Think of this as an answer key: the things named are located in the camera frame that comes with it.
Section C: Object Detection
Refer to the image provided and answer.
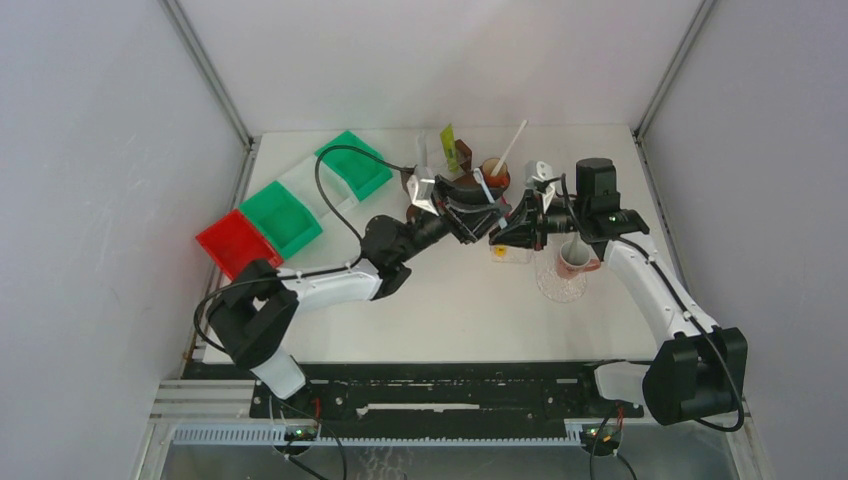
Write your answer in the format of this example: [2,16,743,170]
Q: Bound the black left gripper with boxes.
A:
[393,174,509,263]

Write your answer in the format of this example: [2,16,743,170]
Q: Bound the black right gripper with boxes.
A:
[489,188,589,251]

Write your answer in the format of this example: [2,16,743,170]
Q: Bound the light blue toothbrush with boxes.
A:
[471,168,509,229]

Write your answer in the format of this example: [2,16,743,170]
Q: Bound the brown ceramic cup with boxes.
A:
[481,157,510,190]

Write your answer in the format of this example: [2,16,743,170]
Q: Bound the pink printed white mug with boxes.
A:
[555,240,601,280]

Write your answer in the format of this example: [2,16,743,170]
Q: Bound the green toothpaste tube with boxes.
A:
[439,124,460,173]

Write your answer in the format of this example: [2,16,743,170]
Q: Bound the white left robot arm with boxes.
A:
[197,177,509,417]

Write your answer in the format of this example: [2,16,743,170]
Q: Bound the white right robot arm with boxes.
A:
[489,158,748,432]

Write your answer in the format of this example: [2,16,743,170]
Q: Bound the brown oval wooden tray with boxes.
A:
[402,166,477,220]

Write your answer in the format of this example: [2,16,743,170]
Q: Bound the green toothbrush bin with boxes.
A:
[315,130,393,200]

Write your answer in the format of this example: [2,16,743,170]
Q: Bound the white toothpaste bin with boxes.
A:
[276,155,359,223]

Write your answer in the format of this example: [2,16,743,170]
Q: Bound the clear rectangular acrylic plate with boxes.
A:
[490,245,534,264]

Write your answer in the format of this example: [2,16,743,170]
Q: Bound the clear oval acrylic plate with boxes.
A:
[532,250,588,303]

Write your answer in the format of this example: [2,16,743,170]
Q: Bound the green bin with rack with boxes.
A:
[238,181,323,261]

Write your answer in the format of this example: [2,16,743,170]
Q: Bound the red cup bin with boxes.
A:
[195,209,283,280]

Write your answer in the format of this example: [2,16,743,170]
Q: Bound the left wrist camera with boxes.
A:
[406,174,438,215]

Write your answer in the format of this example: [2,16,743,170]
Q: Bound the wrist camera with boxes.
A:
[525,161,558,213]
[406,174,438,215]

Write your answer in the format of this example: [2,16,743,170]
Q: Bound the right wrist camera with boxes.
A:
[525,161,558,213]

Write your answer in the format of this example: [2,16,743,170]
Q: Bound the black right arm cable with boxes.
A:
[539,173,747,433]

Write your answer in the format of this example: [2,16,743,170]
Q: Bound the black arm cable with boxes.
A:
[539,173,747,433]
[193,144,415,356]

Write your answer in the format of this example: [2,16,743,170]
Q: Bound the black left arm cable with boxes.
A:
[193,144,415,356]

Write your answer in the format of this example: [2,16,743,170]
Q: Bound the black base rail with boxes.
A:
[182,360,654,440]

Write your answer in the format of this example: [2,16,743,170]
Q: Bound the aluminium frame post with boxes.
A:
[160,0,256,150]

